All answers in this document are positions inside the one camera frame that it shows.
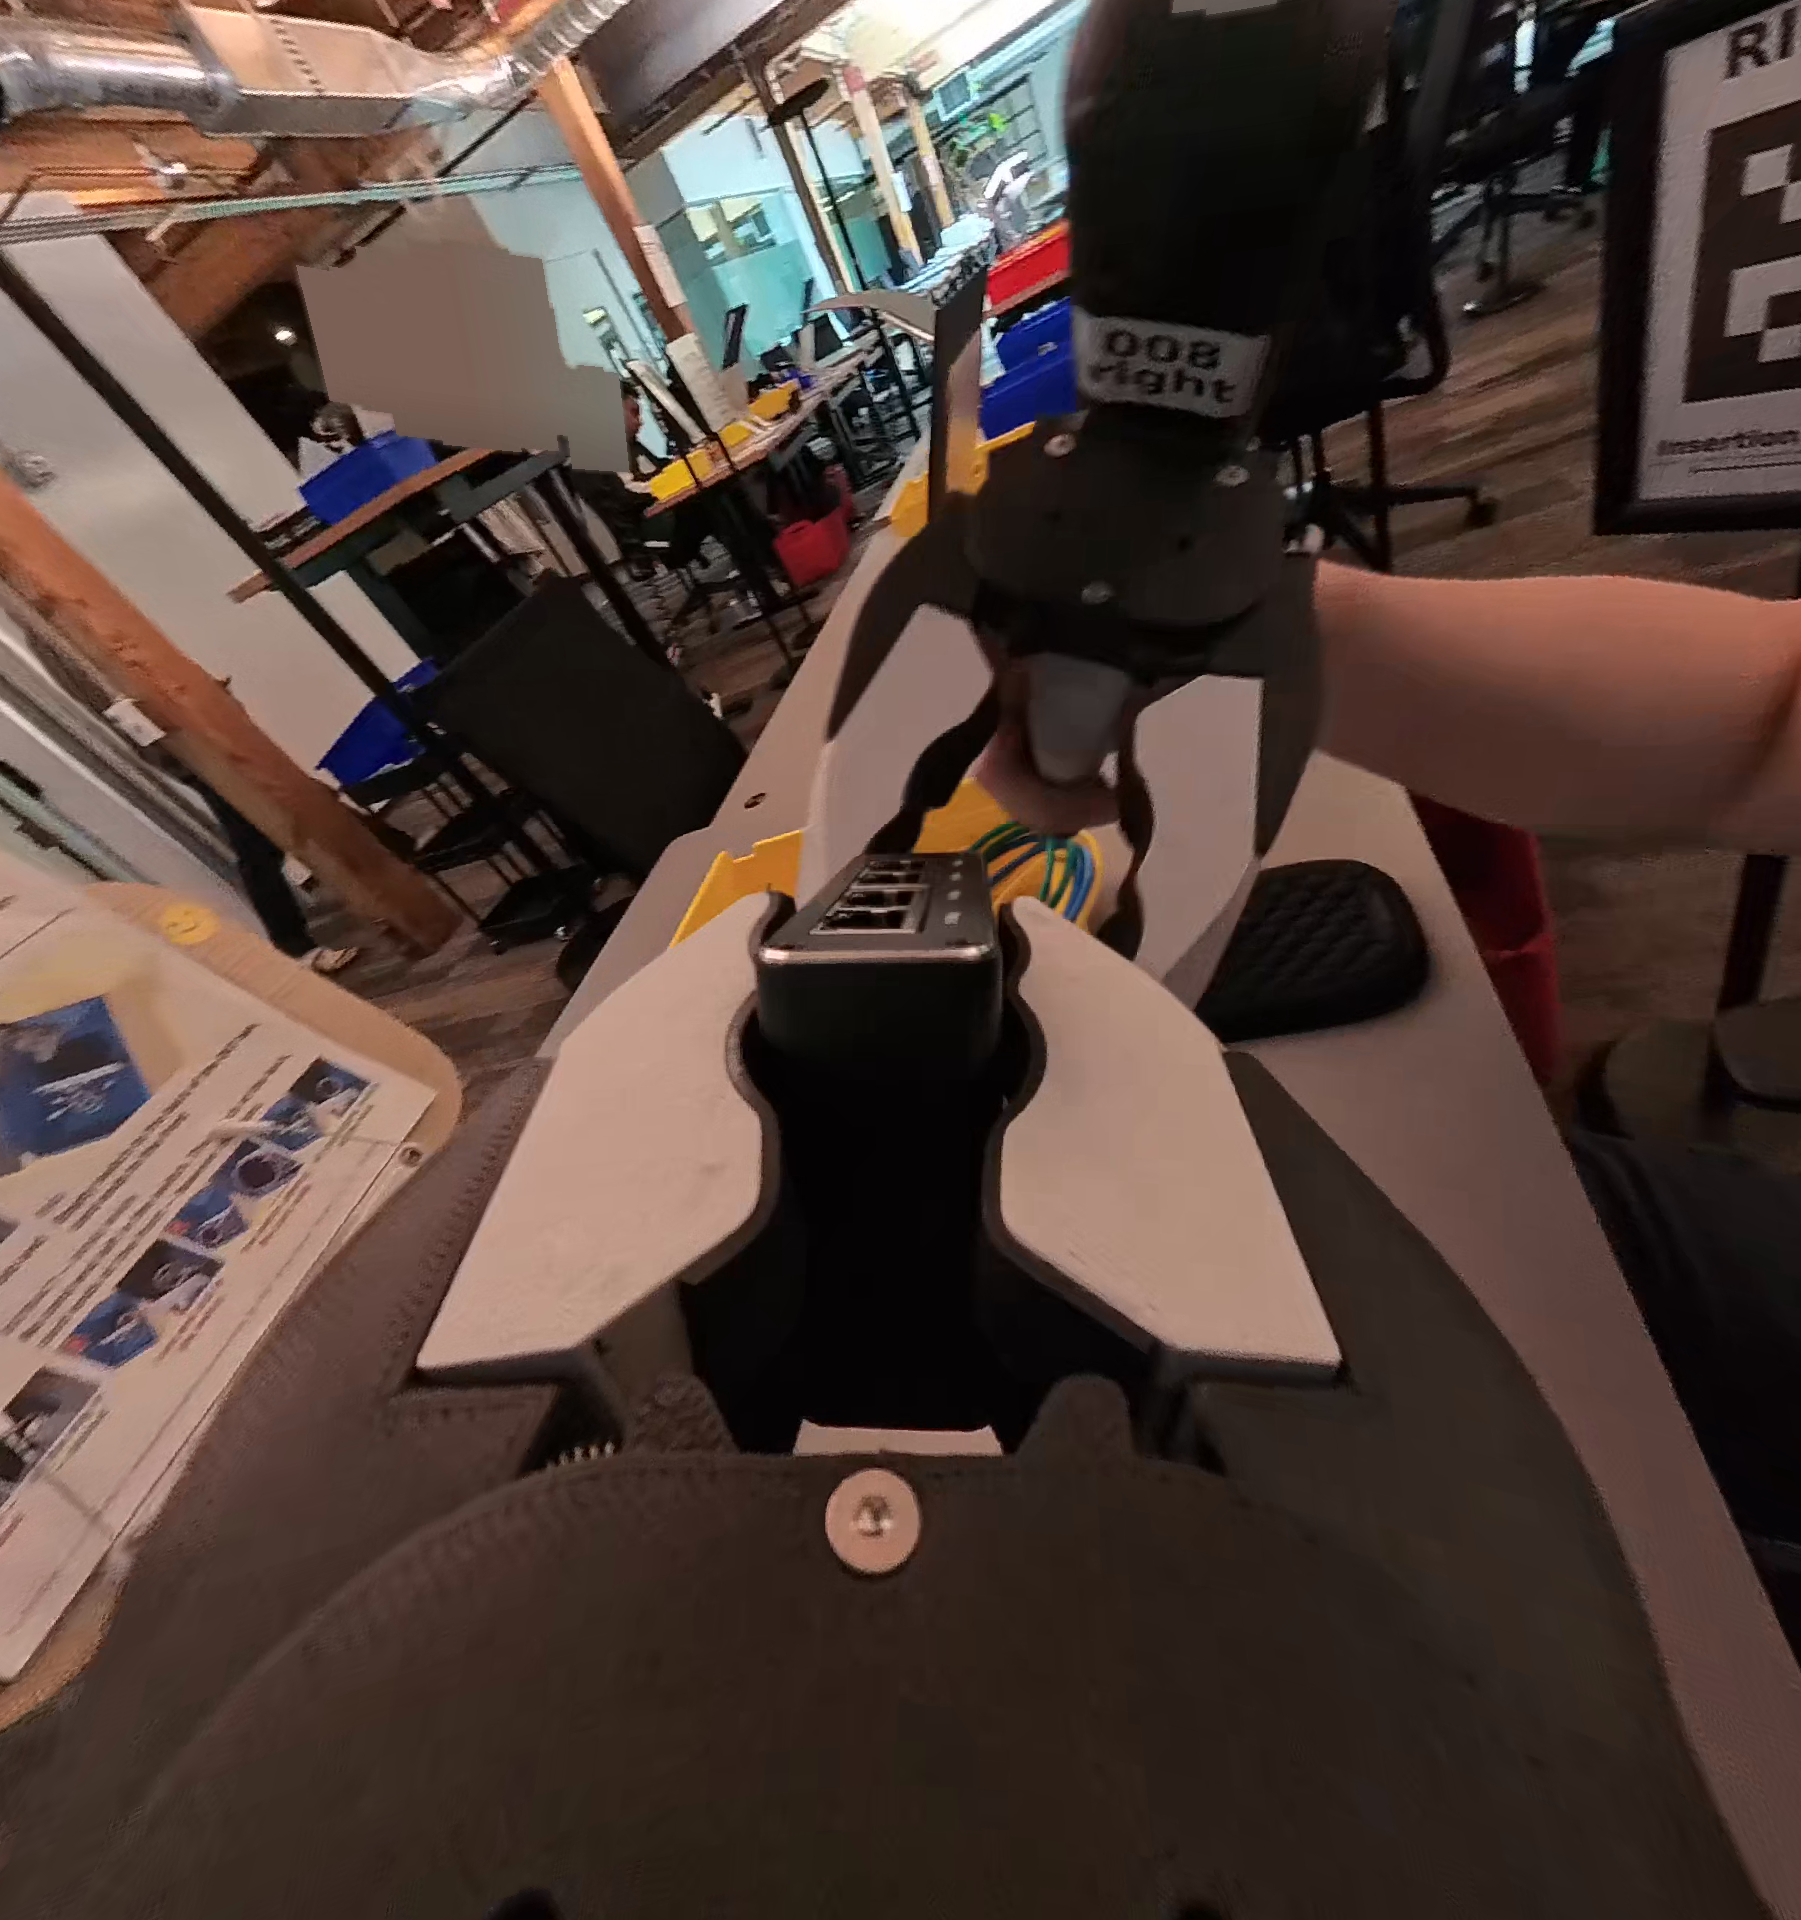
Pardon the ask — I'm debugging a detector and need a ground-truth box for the blue plastic bin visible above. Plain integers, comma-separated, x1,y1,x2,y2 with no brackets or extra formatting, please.
297,434,440,528
978,299,1076,440
315,662,447,789

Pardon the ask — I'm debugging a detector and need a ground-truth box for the yellow ethernet cable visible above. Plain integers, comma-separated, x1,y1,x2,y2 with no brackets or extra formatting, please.
918,776,1106,920

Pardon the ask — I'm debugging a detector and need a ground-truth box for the black mesh wrist rest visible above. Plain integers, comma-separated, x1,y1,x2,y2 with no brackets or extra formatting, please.
1197,858,1431,1045

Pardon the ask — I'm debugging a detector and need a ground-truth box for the silver air duct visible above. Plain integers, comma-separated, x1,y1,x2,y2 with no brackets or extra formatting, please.
0,0,603,139

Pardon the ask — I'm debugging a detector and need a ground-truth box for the black flat stick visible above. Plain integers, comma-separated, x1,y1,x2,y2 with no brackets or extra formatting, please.
923,262,995,505

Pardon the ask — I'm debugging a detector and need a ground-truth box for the yellow plastic bin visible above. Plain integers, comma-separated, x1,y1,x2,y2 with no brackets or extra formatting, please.
898,425,1044,531
673,774,1110,963

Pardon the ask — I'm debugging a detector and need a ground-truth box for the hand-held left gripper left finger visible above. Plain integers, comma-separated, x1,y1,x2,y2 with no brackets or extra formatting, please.
418,891,785,1389

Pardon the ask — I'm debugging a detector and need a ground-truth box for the framed marker sign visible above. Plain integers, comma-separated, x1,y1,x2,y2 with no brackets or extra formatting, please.
1589,0,1801,1023

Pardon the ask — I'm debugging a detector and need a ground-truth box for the instruction sheet on stand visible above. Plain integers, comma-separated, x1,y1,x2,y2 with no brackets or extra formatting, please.
0,878,467,1759

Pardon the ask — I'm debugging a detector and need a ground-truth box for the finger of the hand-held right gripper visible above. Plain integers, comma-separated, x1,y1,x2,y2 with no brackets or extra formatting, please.
1099,672,1278,990
811,601,1009,866

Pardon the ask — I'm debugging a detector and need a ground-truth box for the red plastic crate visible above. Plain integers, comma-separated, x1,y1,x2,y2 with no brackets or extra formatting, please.
772,503,857,590

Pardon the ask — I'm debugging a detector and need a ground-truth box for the black office chair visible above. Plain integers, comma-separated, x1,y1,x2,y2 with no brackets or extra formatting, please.
433,579,752,909

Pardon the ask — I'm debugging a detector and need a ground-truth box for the printed instruction sheet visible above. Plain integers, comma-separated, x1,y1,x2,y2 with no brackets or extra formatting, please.
0,886,440,1682

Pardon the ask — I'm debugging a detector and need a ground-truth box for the person's leg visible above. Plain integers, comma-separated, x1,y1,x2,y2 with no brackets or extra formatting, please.
1566,1124,1801,1563

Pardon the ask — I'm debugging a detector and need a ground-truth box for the blue ethernet cable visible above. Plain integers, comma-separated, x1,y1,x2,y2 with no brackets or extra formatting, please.
1005,837,1107,920

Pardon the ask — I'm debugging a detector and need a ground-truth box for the black network splitter box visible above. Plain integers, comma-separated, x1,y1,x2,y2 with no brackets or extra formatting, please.
754,851,1012,1427

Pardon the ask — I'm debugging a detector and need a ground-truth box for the green ethernet cable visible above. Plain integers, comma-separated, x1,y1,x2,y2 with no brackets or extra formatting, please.
986,819,1100,907

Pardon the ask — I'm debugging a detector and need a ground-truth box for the wooden top desk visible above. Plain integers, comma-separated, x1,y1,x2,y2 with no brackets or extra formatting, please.
232,442,571,605

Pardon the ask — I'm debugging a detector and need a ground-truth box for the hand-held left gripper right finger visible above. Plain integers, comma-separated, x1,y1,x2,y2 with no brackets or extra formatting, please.
986,898,1347,1380

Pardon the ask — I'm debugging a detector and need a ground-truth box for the person's right forearm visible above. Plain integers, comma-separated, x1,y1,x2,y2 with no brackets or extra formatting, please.
1313,561,1801,860

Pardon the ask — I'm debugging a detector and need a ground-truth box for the red container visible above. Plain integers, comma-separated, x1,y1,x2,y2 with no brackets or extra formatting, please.
1417,796,1564,1090

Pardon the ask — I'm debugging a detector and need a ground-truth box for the person's right hand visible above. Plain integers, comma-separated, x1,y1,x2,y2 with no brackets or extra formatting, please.
972,705,1115,836

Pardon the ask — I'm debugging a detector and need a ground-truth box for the red plastic bin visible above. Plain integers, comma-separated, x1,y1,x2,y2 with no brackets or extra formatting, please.
985,224,1070,313

